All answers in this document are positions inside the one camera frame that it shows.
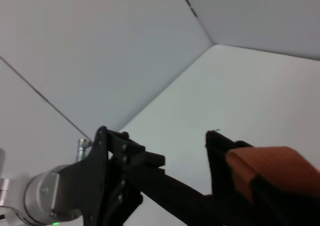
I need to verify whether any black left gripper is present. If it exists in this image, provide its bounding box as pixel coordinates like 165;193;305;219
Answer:
53;126;166;226

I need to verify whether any black fabric food bag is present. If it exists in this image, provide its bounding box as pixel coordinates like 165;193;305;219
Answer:
124;130;320;226

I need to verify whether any left wrist cable with plug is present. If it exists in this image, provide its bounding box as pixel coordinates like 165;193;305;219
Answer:
76;138;92;163

